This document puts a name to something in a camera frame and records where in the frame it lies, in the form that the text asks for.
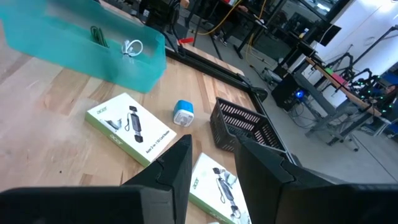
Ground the person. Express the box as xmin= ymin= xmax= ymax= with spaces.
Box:
xmin=373 ymin=83 xmax=398 ymax=125

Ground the green translucent plastic bin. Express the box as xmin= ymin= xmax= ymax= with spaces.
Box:
xmin=0 ymin=0 xmax=167 ymax=94

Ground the black plastic basket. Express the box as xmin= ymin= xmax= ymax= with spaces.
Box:
xmin=210 ymin=96 xmax=289 ymax=153

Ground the white Acer card reader box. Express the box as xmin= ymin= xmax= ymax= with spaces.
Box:
xmin=188 ymin=152 xmax=252 ymax=224
xmin=84 ymin=92 xmax=177 ymax=167

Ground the green stick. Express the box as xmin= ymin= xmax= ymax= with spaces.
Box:
xmin=90 ymin=25 xmax=110 ymax=49

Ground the long wooden workbench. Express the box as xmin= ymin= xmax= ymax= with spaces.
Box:
xmin=304 ymin=57 xmax=383 ymax=118

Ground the yellow hanging cable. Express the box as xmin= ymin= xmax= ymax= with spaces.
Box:
xmin=195 ymin=0 xmax=268 ymax=63

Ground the black computer with blue light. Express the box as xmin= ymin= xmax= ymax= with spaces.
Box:
xmin=271 ymin=73 xmax=307 ymax=111

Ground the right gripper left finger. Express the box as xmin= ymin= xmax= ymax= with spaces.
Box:
xmin=121 ymin=134 xmax=193 ymax=224

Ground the blue USB wall charger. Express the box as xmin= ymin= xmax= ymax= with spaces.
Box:
xmin=172 ymin=100 xmax=195 ymax=128

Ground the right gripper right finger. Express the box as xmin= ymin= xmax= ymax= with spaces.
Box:
xmin=234 ymin=136 xmax=339 ymax=224

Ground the white USB cable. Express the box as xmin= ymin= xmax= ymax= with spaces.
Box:
xmin=121 ymin=39 xmax=144 ymax=58

